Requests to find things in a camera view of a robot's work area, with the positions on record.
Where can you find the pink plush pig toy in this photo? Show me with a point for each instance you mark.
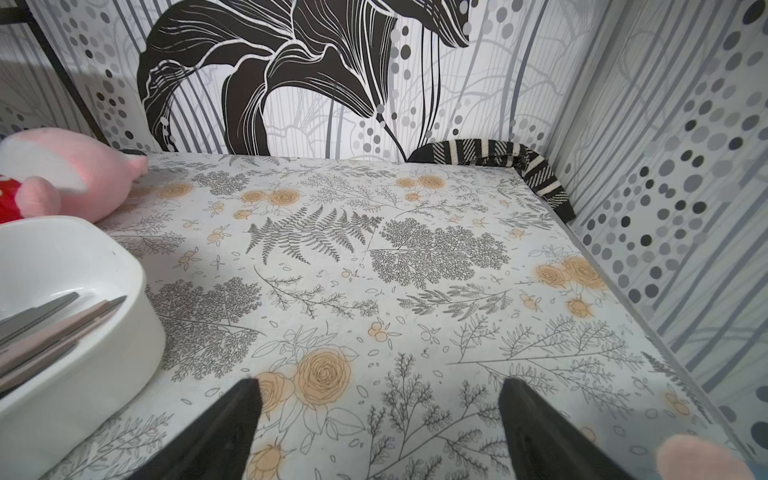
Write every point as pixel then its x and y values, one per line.
pixel 51 171

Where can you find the silver black handled scissors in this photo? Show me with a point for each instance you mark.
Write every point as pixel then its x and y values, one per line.
pixel 14 326

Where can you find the rose gold scissors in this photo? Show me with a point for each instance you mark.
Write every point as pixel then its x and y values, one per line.
pixel 21 351

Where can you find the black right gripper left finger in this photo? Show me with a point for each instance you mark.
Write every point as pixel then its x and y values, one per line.
pixel 214 446

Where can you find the white plastic storage box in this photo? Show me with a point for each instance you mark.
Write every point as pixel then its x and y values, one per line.
pixel 52 402

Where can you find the black white striped cloth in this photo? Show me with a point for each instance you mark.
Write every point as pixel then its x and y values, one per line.
pixel 532 167

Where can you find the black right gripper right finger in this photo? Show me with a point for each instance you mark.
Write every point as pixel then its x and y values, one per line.
pixel 542 444

